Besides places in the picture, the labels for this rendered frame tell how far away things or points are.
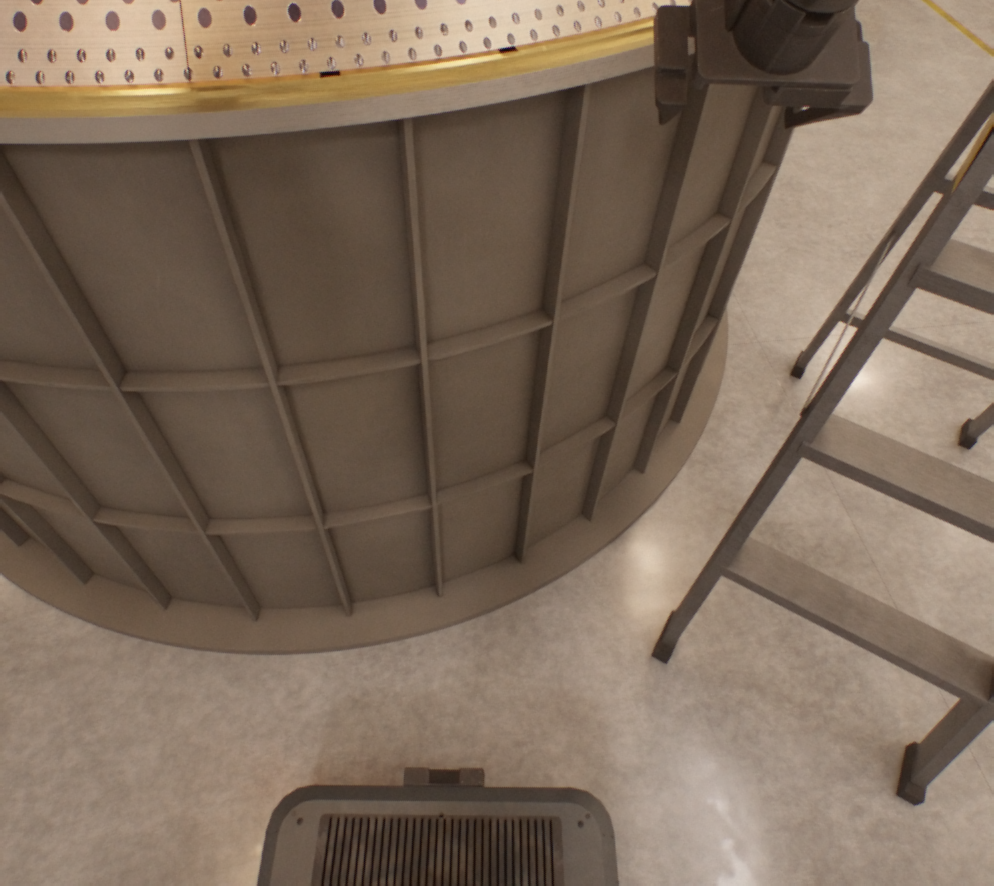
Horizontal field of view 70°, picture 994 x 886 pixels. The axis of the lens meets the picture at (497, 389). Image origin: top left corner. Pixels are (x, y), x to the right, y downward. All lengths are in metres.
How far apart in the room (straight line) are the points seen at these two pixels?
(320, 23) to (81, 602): 1.36
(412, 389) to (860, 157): 2.45
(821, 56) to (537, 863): 1.08
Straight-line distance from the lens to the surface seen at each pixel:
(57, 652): 1.78
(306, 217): 0.80
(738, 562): 1.40
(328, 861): 1.25
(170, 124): 0.70
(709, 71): 0.50
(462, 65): 0.71
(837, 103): 0.54
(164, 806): 1.60
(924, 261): 1.05
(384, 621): 1.58
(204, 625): 1.66
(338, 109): 0.69
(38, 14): 0.77
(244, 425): 1.07
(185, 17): 0.73
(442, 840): 1.23
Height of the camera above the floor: 1.48
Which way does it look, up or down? 50 degrees down
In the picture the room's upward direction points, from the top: 3 degrees clockwise
